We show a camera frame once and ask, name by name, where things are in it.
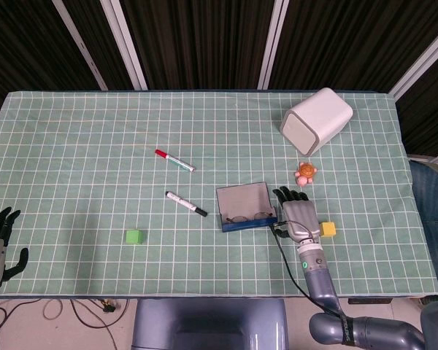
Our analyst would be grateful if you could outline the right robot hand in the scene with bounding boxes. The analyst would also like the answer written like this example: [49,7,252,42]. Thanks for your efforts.
[272,186,320,244]

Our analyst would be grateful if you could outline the blue glasses case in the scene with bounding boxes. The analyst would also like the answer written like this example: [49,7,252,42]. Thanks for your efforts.
[215,182,279,233]

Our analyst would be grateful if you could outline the blue grey robot torso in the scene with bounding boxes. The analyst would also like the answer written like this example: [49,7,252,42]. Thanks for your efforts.
[131,297,289,350]

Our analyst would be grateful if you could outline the black capped whiteboard marker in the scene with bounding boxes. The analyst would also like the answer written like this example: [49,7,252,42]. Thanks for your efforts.
[165,190,209,218]

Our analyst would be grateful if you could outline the brown floor cable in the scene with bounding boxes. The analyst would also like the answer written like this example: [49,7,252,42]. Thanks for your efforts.
[43,298,131,350]

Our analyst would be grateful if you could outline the green checked tablecloth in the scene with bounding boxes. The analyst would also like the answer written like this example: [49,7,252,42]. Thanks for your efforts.
[0,90,438,298]

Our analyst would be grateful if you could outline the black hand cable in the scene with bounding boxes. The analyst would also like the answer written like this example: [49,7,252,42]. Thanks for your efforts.
[269,221,341,317]

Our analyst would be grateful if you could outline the pink turtle toy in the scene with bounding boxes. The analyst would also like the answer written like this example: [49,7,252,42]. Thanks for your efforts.
[294,162,318,187]

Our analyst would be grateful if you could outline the wire-rim eyeglasses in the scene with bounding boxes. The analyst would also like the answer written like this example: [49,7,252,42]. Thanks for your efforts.
[224,210,275,224]

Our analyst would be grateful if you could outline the red capped whiteboard marker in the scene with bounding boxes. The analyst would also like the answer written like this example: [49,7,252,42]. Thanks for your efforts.
[154,148,196,173]

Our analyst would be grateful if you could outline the white partition post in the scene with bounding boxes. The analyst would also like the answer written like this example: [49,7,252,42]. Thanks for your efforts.
[100,0,149,91]
[257,0,290,90]
[388,21,438,103]
[53,0,109,91]

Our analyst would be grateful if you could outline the person in blue jeans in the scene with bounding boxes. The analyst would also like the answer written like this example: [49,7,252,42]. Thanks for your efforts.
[408,155,438,292]

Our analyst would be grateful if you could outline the white rounded box appliance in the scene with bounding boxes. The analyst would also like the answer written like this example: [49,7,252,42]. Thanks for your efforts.
[279,87,354,157]

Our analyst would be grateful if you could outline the green cube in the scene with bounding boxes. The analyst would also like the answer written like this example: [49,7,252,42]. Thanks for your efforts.
[126,229,146,245]

